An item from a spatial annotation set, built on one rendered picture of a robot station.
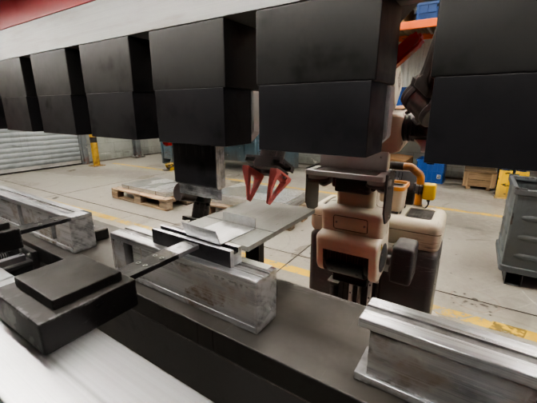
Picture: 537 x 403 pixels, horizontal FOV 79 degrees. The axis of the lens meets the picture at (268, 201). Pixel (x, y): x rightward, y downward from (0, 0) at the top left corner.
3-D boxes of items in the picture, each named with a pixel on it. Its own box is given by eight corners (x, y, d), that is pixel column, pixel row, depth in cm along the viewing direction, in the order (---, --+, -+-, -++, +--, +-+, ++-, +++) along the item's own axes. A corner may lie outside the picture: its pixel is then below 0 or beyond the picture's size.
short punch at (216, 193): (225, 199, 55) (224, 142, 53) (217, 201, 54) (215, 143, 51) (184, 191, 61) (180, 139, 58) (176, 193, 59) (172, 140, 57)
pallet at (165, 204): (212, 197, 473) (211, 188, 469) (166, 211, 409) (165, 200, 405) (158, 187, 538) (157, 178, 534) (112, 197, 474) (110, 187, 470)
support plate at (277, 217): (315, 213, 77) (315, 209, 77) (248, 252, 56) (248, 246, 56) (252, 201, 87) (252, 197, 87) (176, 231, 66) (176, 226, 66)
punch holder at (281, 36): (389, 150, 42) (403, 7, 38) (369, 158, 36) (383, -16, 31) (288, 144, 50) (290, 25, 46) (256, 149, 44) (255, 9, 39)
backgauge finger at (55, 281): (218, 261, 54) (216, 233, 53) (45, 357, 33) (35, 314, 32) (169, 245, 60) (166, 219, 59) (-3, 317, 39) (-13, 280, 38)
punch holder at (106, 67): (177, 137, 64) (169, 43, 59) (138, 140, 57) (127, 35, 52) (129, 133, 72) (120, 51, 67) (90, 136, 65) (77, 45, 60)
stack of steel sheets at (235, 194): (308, 201, 404) (308, 191, 401) (286, 214, 351) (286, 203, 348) (239, 191, 451) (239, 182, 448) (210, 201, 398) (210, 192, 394)
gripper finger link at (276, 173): (268, 201, 68) (280, 159, 70) (242, 196, 72) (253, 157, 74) (284, 209, 74) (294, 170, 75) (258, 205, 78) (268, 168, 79)
